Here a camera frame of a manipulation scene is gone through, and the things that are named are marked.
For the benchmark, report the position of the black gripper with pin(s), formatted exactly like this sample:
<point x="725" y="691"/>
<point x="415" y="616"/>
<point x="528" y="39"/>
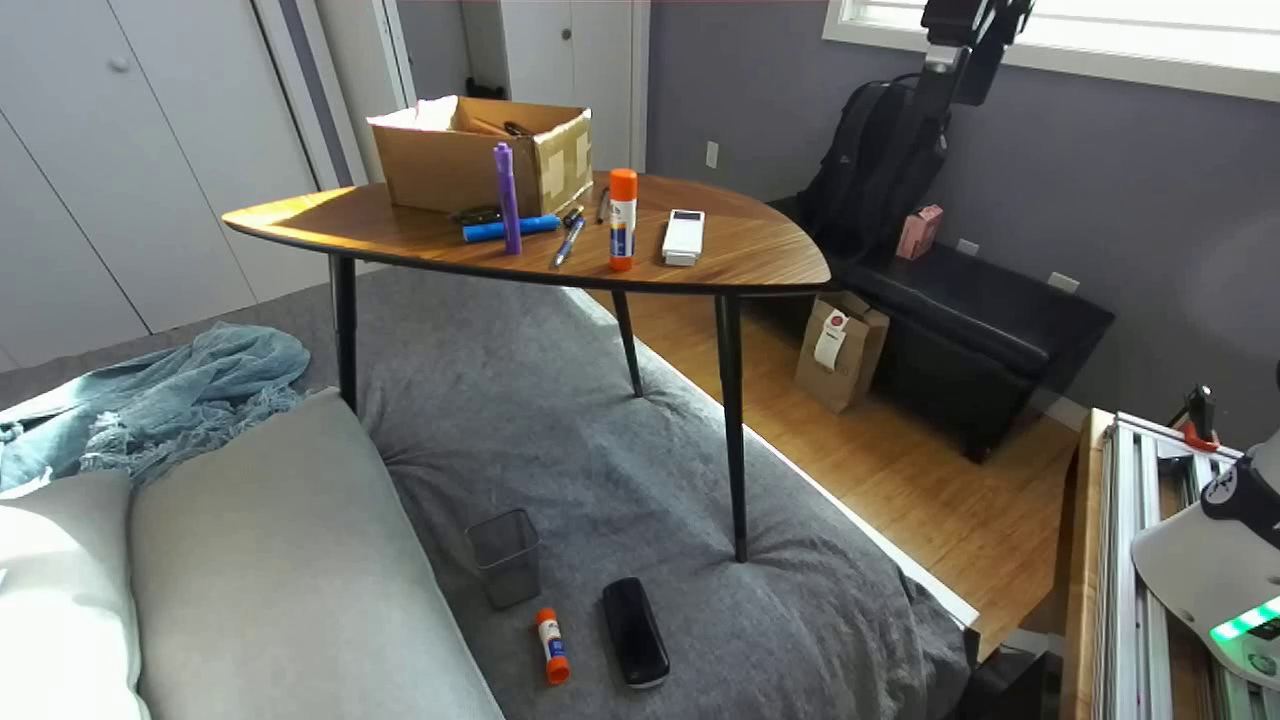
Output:
<point x="988" y="52"/>

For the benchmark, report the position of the white small box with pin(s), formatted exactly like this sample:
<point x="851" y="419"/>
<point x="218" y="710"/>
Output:
<point x="680" y="236"/>

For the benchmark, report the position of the white framed window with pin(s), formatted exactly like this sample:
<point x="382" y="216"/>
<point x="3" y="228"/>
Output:
<point x="1065" y="34"/>

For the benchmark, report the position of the black backpack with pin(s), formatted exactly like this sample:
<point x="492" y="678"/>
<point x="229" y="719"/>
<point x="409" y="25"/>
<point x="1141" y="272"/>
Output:
<point x="874" y="162"/>

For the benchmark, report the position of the black leather bench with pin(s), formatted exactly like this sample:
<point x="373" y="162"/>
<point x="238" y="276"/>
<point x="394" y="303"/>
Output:
<point x="974" y="332"/>

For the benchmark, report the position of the wooden side table black legs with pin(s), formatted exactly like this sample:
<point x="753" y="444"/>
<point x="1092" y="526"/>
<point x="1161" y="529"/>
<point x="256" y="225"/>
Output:
<point x="747" y="252"/>

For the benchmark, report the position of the brown paper bag white tag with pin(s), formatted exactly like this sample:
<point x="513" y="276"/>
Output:
<point x="843" y="354"/>

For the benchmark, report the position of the large glue stick orange cap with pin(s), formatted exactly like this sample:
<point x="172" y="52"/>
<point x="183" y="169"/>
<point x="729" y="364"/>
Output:
<point x="622" y="222"/>

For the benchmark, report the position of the white door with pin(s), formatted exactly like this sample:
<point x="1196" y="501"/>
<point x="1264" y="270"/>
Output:
<point x="573" y="82"/>

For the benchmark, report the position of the red black clamp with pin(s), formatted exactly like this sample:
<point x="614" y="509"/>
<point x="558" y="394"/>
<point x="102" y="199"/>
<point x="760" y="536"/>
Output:
<point x="1201" y="419"/>

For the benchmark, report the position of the clear pen blue cap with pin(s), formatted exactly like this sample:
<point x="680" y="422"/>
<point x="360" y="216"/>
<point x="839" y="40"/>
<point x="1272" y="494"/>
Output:
<point x="571" y="241"/>

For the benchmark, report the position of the blue marker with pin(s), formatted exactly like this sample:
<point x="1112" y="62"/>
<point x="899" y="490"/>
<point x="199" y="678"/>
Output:
<point x="535" y="225"/>

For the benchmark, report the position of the purple marker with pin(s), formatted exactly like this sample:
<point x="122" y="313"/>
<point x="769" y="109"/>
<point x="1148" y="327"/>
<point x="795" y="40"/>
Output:
<point x="505" y="192"/>

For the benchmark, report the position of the robot stand aluminium wood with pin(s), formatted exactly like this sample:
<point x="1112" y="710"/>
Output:
<point x="1112" y="572"/>

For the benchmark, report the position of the cardboard box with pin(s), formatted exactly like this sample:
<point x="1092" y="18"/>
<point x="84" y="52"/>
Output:
<point x="440" y="165"/>

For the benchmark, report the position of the grey bed cover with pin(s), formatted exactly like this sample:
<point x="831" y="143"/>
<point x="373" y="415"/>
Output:
<point x="562" y="426"/>

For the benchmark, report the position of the dark mesh pen cup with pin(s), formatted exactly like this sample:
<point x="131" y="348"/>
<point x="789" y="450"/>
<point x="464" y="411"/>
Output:
<point x="505" y="560"/>

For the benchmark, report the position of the white wardrobe doors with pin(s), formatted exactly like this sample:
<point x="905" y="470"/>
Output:
<point x="132" y="172"/>

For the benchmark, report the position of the grey pillow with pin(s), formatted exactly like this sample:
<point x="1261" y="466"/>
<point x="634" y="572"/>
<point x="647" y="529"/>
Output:
<point x="280" y="584"/>

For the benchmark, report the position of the light blue blanket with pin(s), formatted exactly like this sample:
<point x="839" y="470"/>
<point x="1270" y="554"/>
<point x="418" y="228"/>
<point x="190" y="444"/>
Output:
<point x="163" y="401"/>

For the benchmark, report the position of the white pillow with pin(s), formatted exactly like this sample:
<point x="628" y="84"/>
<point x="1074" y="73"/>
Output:
<point x="60" y="600"/>

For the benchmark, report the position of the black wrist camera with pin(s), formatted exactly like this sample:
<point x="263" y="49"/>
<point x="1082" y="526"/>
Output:
<point x="944" y="21"/>

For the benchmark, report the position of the white bed frame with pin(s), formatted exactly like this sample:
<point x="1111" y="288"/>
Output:
<point x="855" y="526"/>

